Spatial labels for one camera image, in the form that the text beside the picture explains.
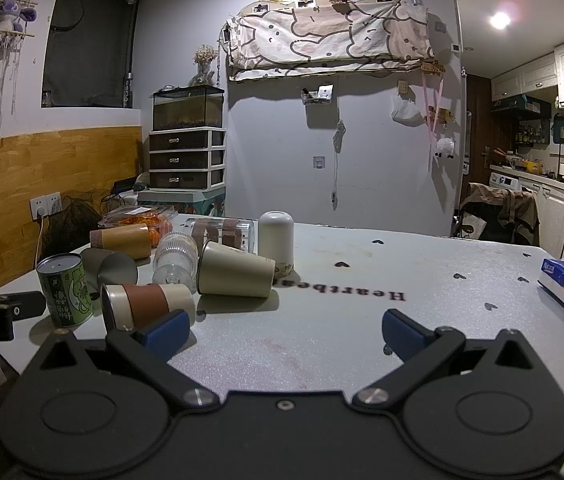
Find printed blanket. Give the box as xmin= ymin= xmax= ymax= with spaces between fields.
xmin=225 ymin=0 xmax=435 ymax=82

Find purple plush toy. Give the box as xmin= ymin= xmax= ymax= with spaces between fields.
xmin=0 ymin=0 xmax=38 ymax=32

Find white wall outlet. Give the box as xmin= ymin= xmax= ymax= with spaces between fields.
xmin=30 ymin=191 xmax=63 ymax=222

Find green printed can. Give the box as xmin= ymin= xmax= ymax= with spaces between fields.
xmin=36 ymin=253 xmax=94 ymax=329

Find black net bag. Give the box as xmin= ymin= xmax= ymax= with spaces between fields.
xmin=43 ymin=192 xmax=105 ymax=257

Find cream cup with brown sleeve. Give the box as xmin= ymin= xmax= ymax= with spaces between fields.
xmin=100 ymin=282 xmax=197 ymax=334

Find white hanging bag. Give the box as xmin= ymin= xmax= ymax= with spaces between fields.
xmin=391 ymin=95 xmax=423 ymax=124

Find ceiling light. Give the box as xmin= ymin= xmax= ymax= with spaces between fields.
xmin=488 ymin=9 xmax=513 ymax=32

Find glass fish tank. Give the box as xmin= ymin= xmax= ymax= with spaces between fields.
xmin=151 ymin=84 xmax=225 ymax=131

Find beige cup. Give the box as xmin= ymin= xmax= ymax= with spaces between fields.
xmin=195 ymin=240 xmax=277 ymax=300

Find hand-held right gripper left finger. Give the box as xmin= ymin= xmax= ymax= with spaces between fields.
xmin=26 ymin=309 xmax=222 ymax=409

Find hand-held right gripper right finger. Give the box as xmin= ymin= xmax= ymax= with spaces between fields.
xmin=352 ymin=308 xmax=548 ymax=409

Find white cup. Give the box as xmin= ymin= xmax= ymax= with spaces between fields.
xmin=258 ymin=210 xmax=295 ymax=279

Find pink ribbon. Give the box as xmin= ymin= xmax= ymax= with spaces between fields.
xmin=423 ymin=71 xmax=446 ymax=173

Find white kitchen cabinets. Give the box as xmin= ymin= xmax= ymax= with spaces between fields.
xmin=490 ymin=39 xmax=564 ymax=109

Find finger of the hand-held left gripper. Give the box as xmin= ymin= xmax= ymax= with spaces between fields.
xmin=0 ymin=290 xmax=47 ymax=320

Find grey cup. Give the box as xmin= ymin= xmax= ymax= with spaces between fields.
xmin=80 ymin=247 xmax=139 ymax=292

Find hanging white cable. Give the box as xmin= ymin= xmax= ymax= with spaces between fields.
xmin=331 ymin=119 xmax=346 ymax=207

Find clear box of orange fruit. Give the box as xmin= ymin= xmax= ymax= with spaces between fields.
xmin=101 ymin=206 xmax=175 ymax=242

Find wooden door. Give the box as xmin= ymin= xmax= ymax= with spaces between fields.
xmin=464 ymin=73 xmax=495 ymax=197

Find dried flowers in vase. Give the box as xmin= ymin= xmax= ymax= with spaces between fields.
xmin=193 ymin=43 xmax=219 ymax=86

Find clear ribbed plastic cup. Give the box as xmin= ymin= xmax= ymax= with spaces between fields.
xmin=151 ymin=231 xmax=199 ymax=294

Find clear cup with brown bands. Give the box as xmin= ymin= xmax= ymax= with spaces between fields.
xmin=188 ymin=217 xmax=255 ymax=252

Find white drawer unit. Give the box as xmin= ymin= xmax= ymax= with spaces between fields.
xmin=148 ymin=127 xmax=227 ymax=191

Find dark window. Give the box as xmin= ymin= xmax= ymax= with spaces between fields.
xmin=41 ymin=0 xmax=142 ymax=110

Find small wall shelf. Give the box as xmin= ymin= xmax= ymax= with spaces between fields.
xmin=301 ymin=83 xmax=335 ymax=107

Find chair with brown jacket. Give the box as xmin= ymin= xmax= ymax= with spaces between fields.
xmin=453 ymin=181 xmax=541 ymax=247

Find brown paper cup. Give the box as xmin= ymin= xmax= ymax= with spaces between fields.
xmin=89 ymin=223 xmax=153 ymax=261

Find white washing machine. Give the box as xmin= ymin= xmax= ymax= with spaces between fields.
xmin=488 ymin=171 xmax=523 ymax=192

